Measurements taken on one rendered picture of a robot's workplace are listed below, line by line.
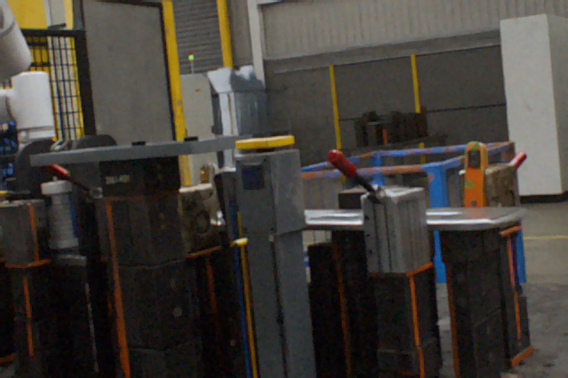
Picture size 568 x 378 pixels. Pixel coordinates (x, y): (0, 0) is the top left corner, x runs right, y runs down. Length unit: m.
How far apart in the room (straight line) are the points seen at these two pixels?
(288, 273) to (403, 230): 0.18
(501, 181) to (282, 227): 0.53
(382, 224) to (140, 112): 4.01
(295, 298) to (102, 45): 3.88
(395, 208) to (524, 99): 8.20
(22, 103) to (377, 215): 1.08
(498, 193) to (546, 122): 7.83
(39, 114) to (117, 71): 2.98
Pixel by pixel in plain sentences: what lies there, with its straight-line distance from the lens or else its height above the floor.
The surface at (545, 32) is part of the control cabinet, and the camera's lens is 9.37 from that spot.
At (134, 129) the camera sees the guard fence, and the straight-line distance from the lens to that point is 5.13.
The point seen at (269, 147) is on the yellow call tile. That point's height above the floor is 1.15.
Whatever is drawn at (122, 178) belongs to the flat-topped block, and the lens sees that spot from 1.35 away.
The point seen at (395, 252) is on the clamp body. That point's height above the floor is 0.98.
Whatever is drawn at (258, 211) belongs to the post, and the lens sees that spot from 1.18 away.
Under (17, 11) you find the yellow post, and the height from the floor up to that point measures 1.61.
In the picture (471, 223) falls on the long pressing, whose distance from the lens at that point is 1.32.
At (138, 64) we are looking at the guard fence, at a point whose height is 1.59.
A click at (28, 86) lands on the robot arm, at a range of 2.09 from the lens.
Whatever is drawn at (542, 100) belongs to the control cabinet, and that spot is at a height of 1.10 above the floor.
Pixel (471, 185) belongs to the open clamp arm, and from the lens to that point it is 1.55.
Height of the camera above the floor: 1.19
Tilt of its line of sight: 3 degrees down
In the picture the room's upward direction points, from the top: 6 degrees counter-clockwise
